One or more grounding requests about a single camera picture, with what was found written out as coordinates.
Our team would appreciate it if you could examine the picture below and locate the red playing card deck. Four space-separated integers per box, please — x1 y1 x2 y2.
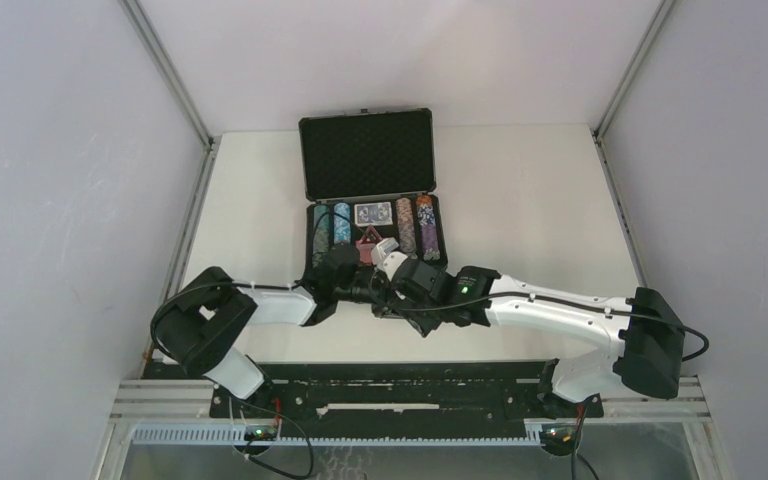
355 239 377 266

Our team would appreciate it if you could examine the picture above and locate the red triangular dealer button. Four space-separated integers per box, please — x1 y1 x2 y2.
356 226 383 245

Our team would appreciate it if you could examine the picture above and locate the blue playing card deck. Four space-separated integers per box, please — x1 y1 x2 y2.
353 202 394 227

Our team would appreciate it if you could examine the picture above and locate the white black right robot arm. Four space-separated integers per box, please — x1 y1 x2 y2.
375 252 710 416

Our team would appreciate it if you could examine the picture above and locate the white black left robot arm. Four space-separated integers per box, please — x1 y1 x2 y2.
150 244 371 417

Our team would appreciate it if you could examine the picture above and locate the green poker chip row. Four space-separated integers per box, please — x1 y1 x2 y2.
311 204 331 267

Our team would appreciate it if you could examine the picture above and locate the light blue red chip row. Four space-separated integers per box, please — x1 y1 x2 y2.
333 202 352 244

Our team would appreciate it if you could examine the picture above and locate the blue purple poker chip row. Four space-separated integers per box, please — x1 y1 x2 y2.
416 195 441 261

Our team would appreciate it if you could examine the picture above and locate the black poker chip case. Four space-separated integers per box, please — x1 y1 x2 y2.
298 107 450 319

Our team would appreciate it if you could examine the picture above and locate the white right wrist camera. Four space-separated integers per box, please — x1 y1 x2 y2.
371 238 408 280

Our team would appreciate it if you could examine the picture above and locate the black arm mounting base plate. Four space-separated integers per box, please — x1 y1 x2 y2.
205 361 580 443

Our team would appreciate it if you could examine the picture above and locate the aluminium frame rail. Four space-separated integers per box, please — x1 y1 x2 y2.
111 379 712 424

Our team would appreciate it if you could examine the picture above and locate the white slotted cable duct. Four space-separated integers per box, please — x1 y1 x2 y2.
131 424 543 447

